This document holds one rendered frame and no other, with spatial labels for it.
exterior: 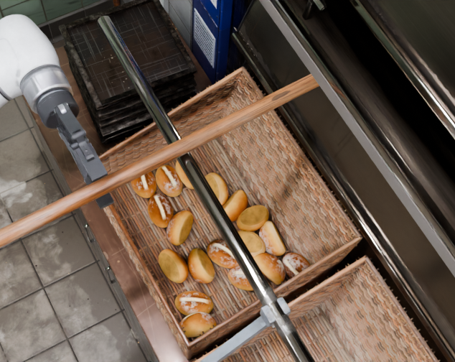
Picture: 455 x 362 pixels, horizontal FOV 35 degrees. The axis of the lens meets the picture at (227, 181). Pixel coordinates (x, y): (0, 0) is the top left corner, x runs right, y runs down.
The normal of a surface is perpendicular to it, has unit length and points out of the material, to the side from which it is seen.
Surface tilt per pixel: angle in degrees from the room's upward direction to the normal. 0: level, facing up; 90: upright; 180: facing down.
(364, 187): 70
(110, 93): 0
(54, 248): 0
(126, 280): 0
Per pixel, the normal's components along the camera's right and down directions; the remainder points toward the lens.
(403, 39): -0.80, 0.26
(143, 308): 0.05, -0.42
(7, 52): -0.24, -0.22
